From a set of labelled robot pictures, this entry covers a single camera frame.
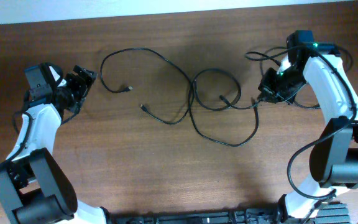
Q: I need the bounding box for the black USB cable bundle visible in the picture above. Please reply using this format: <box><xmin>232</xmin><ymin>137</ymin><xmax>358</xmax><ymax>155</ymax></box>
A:
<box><xmin>99</xmin><ymin>47</ymin><xmax>195</xmax><ymax>126</ymax></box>

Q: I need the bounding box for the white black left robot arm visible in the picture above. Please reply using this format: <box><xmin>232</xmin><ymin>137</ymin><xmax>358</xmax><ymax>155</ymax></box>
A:
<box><xmin>0</xmin><ymin>63</ymin><xmax>111</xmax><ymax>223</ymax></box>

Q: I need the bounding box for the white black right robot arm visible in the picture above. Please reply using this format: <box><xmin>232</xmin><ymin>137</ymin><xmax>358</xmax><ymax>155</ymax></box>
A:
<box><xmin>258</xmin><ymin>30</ymin><xmax>358</xmax><ymax>223</ymax></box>

